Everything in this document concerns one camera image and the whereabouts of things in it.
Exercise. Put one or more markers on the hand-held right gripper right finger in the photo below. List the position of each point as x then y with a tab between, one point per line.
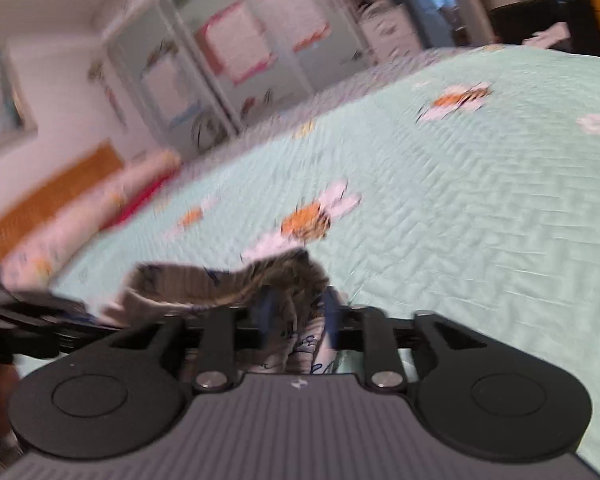
331	320

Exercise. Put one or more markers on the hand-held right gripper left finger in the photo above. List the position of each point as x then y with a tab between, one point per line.
267	312

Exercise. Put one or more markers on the printed white pajama pants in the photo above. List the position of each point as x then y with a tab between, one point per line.
280	275

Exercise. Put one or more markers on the floral long pillow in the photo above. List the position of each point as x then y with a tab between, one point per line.
80	230

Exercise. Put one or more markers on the wooden headboard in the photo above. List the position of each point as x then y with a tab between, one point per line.
55	195

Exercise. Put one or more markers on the red bedding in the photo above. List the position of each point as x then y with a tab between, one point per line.
140	202

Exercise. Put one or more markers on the mint bee-print quilted bedspread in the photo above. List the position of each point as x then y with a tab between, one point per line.
455	200

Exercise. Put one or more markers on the framed picture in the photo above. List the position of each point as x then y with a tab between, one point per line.
2	97

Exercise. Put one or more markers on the purple floral bed sheet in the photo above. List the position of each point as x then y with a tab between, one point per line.
355	85

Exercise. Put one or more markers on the blue-bordered poster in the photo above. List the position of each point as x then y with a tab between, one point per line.
170	87

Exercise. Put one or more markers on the pink-bordered poster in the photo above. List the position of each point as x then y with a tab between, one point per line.
235	42

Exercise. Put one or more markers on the sliding-door wardrobe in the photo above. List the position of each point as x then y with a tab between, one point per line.
180	50

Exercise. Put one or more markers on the white drawer cabinet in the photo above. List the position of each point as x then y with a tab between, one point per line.
390	32

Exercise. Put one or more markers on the orange-bordered poster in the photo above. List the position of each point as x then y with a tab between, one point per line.
295	12

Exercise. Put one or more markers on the white door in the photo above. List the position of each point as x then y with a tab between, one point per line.
470	5

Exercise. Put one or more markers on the pink cloth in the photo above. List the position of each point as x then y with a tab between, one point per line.
547	35

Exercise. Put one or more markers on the dark chair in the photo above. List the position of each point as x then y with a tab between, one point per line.
540	17

